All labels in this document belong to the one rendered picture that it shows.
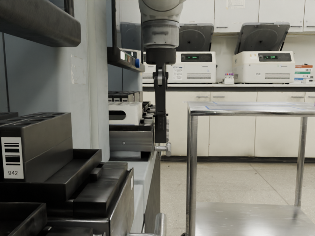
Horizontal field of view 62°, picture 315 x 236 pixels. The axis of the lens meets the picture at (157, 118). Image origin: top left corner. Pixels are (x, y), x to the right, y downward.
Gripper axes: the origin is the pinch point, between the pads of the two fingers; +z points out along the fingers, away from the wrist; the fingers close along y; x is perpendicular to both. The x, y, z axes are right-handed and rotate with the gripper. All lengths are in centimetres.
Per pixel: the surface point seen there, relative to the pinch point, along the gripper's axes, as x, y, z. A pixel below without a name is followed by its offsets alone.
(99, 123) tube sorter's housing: -11.4, 16.8, -4.0
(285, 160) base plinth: 135, -234, 77
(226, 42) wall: 76, -292, -63
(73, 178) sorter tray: -6.3, 44.3, -3.4
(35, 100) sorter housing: -15.6, 32.6, -9.6
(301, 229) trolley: 60, -44, 52
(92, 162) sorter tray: -6.3, 38.5, -3.1
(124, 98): -10.9, -9.6, -7.3
